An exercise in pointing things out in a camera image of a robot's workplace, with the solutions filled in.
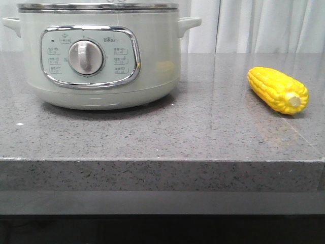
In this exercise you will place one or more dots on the yellow corn cob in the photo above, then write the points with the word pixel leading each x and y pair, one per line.
pixel 279 91

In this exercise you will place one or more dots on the white curtain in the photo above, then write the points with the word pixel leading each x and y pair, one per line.
pixel 254 27

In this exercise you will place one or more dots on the glass pot lid steel rim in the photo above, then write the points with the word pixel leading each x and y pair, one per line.
pixel 96 7

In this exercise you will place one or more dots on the pale green electric cooking pot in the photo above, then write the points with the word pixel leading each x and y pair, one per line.
pixel 101 61

